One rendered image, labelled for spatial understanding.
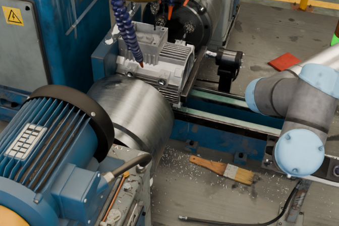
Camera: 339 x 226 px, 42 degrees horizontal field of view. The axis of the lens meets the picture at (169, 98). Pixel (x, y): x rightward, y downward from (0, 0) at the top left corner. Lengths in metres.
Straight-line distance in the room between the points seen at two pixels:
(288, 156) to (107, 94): 0.51
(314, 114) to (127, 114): 0.45
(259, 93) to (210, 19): 0.64
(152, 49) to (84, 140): 0.54
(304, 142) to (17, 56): 0.87
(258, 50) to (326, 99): 1.12
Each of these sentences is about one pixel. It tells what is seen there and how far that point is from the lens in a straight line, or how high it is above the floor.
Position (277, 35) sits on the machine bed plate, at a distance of 1.99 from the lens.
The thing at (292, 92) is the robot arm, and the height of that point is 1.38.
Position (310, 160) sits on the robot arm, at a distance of 0.74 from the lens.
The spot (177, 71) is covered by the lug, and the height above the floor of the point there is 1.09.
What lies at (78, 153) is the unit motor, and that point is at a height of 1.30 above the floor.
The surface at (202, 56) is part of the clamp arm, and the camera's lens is 1.42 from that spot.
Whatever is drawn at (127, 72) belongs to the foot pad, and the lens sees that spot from 1.30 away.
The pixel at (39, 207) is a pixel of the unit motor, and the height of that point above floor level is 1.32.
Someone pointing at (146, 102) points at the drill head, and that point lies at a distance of 1.09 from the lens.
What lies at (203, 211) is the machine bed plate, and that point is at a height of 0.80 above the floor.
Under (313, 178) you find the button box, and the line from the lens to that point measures 1.12.
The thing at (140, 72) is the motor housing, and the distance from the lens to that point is 1.30.
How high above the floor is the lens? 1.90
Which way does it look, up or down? 43 degrees down
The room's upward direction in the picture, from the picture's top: 2 degrees clockwise
